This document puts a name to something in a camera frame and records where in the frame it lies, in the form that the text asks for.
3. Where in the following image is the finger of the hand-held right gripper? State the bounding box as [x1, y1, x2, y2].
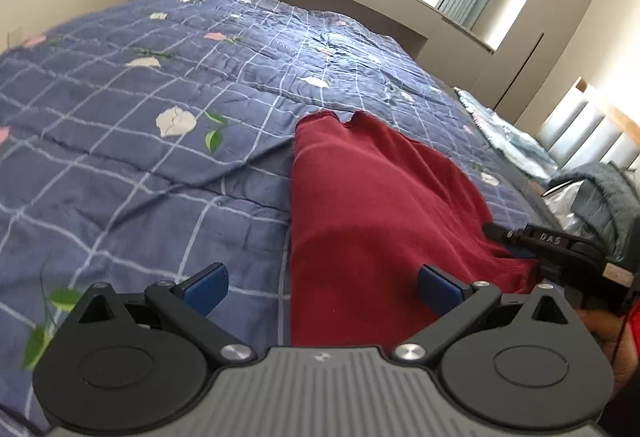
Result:
[481, 222, 542, 261]

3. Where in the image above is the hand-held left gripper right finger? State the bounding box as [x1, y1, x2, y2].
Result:
[392, 264, 572, 363]

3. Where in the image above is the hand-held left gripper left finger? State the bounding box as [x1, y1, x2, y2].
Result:
[75, 262, 253, 363]

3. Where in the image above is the dark red knit garment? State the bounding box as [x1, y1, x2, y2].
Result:
[289, 111, 543, 349]

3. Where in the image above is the person's right hand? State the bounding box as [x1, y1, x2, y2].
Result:
[575, 308, 633, 390]

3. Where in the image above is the grey garment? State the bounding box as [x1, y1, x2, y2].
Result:
[549, 161, 640, 264]

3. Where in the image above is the grey padded headboard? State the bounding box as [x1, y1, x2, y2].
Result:
[536, 76, 640, 168]

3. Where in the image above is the blue checked floral quilt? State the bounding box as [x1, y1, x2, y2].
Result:
[0, 0, 562, 435]

